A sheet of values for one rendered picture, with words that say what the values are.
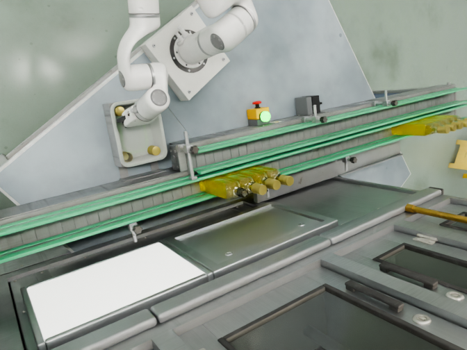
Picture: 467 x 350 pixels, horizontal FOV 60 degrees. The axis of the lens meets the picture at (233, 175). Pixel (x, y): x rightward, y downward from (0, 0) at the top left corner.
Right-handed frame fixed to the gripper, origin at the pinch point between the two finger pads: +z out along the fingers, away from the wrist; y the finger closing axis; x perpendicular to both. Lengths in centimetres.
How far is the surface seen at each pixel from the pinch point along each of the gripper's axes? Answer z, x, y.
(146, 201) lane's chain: -0.2, -28.4, -2.5
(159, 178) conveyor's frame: -1.7, -21.8, 3.7
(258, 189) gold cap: -28, -34, 26
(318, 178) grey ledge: 3, -38, 79
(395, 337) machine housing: -80, -66, 13
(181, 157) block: -3.9, -16.2, 12.8
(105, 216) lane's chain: 0.1, -29.6, -16.8
